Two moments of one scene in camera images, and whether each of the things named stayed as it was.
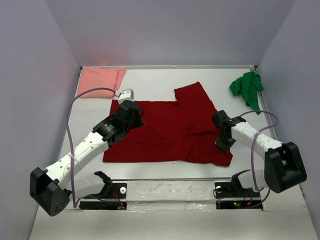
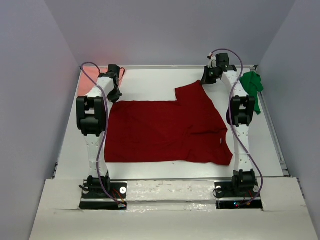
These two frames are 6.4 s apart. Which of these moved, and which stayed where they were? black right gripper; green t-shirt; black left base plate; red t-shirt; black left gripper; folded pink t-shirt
Moved: black left gripper; black right gripper
Stayed: folded pink t-shirt; red t-shirt; black left base plate; green t-shirt
